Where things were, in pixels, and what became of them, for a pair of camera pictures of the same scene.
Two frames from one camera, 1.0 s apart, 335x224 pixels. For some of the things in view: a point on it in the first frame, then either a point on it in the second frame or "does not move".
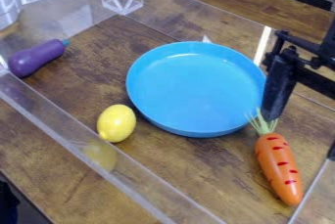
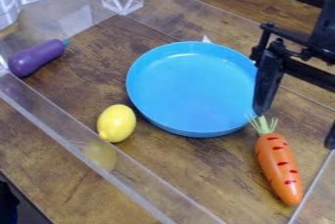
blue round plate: x=194 y=89 does not move
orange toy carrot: x=277 y=160 does not move
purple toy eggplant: x=28 y=60 does not move
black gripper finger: x=331 y=152 to x=330 y=138
